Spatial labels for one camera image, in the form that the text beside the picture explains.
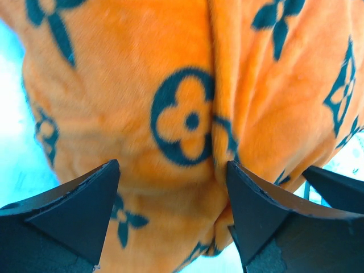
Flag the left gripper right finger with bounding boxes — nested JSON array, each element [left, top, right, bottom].
[[226, 161, 363, 272]]

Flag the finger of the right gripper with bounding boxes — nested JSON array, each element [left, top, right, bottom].
[[303, 166, 363, 214]]

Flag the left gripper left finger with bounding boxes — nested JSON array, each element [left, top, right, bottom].
[[1, 160, 120, 272]]

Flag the orange patterned pillowcase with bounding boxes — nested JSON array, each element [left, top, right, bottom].
[[1, 1, 363, 272]]

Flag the white floral animal pillow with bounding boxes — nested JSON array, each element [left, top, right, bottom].
[[294, 132, 363, 207]]

